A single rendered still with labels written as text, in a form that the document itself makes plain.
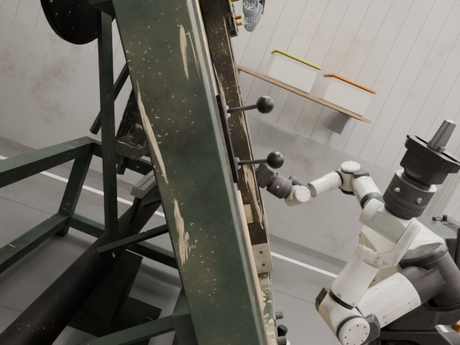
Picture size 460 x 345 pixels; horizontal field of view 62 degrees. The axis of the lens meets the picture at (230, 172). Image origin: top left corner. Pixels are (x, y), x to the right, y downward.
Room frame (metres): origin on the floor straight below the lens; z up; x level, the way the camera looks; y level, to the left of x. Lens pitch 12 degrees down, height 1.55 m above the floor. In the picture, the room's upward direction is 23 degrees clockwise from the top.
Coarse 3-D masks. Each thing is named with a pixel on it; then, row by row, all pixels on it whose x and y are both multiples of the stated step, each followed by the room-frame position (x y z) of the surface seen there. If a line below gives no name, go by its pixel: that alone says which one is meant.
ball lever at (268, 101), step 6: (264, 96) 0.82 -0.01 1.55; (258, 102) 0.81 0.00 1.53; (264, 102) 0.80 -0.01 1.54; (270, 102) 0.81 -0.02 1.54; (228, 108) 0.87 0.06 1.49; (234, 108) 0.85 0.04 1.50; (240, 108) 0.85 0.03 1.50; (246, 108) 0.84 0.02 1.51; (252, 108) 0.83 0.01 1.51; (258, 108) 0.81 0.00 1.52; (264, 108) 0.80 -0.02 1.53; (270, 108) 0.81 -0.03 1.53; (228, 114) 0.86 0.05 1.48
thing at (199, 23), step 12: (192, 0) 0.84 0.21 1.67; (204, 48) 0.84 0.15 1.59; (204, 60) 0.84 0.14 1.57; (216, 108) 0.85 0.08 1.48; (216, 120) 0.85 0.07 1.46; (228, 156) 0.85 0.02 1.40; (228, 168) 0.85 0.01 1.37; (240, 216) 0.85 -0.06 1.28; (240, 228) 0.85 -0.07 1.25; (252, 264) 0.89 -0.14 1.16; (252, 276) 0.85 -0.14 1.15; (252, 288) 0.85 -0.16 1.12; (264, 324) 0.89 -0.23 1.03; (264, 336) 0.86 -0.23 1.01
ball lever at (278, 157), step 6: (270, 156) 0.81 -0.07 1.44; (276, 156) 0.81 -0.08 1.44; (282, 156) 0.82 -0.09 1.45; (240, 162) 0.86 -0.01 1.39; (246, 162) 0.85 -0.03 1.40; (252, 162) 0.85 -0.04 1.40; (258, 162) 0.84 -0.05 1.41; (264, 162) 0.83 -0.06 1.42; (270, 162) 0.81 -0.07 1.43; (276, 162) 0.81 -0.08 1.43; (282, 162) 0.81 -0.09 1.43; (276, 168) 0.82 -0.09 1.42
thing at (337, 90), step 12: (324, 84) 4.16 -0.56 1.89; (336, 84) 4.01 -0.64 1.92; (348, 84) 4.03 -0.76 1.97; (324, 96) 4.01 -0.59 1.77; (336, 96) 4.02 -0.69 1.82; (348, 96) 4.03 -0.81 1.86; (360, 96) 4.04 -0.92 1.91; (372, 96) 4.06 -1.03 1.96; (348, 108) 4.04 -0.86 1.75; (360, 108) 4.05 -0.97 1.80
